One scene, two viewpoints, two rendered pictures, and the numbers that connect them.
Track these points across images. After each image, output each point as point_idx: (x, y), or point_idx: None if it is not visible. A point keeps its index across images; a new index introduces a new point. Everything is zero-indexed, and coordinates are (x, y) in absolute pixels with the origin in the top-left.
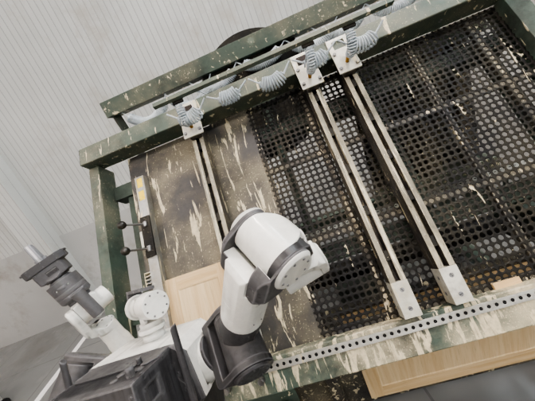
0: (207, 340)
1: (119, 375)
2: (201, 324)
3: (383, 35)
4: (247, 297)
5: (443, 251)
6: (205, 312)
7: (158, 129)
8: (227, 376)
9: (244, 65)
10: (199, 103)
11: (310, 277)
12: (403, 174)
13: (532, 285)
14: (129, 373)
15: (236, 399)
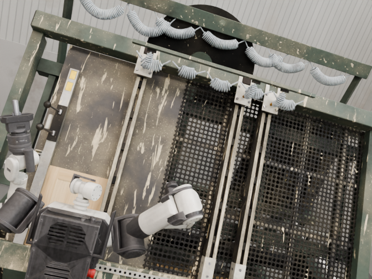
0: (114, 227)
1: (82, 218)
2: (108, 216)
3: (300, 104)
4: (169, 219)
5: (244, 255)
6: None
7: (117, 47)
8: (123, 248)
9: (211, 65)
10: (160, 53)
11: (180, 226)
12: (253, 197)
13: None
14: (93, 221)
15: None
